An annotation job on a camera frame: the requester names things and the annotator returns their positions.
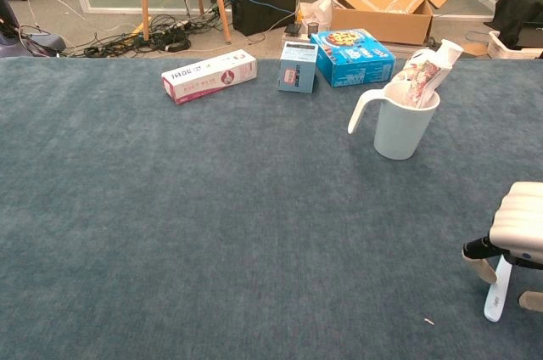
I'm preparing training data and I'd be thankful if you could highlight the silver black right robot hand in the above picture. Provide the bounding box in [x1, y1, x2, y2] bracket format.
[461, 181, 543, 312]

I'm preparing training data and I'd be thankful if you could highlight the light blue toothbrush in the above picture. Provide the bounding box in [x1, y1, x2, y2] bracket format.
[483, 253, 513, 323]

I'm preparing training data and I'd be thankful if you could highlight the dark blue machine base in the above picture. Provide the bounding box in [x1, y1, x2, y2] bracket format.
[0, 0, 67, 59]

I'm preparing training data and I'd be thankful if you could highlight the long white toothpaste box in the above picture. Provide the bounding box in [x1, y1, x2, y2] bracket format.
[161, 49, 259, 105]

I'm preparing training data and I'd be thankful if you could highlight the white plastic bin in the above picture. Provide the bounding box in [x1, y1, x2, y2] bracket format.
[486, 30, 543, 59]

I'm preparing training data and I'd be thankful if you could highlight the blue cookie box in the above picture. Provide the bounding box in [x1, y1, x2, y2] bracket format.
[310, 29, 397, 89]

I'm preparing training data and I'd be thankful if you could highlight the small blue carton box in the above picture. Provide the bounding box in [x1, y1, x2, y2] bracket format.
[277, 42, 319, 94]

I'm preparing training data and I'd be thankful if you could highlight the black floor cable tangle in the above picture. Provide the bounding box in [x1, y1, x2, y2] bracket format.
[67, 14, 230, 59]

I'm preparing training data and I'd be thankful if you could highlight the white plastic bag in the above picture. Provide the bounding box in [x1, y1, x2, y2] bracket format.
[299, 0, 334, 34]

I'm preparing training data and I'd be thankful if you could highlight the blue felt table mat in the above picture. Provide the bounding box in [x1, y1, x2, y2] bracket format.
[0, 56, 543, 360]

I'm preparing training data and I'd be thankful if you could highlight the floral print toothpaste tube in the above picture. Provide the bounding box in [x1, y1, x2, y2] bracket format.
[396, 38, 465, 110]

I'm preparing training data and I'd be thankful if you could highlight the white cup with handle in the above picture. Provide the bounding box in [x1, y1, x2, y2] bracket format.
[347, 81, 441, 160]

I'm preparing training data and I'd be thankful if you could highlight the pink drink bottle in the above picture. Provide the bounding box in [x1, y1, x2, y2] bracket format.
[390, 48, 438, 83]

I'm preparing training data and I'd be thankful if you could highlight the blue network cable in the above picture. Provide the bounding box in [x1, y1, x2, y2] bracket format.
[231, 0, 298, 18]

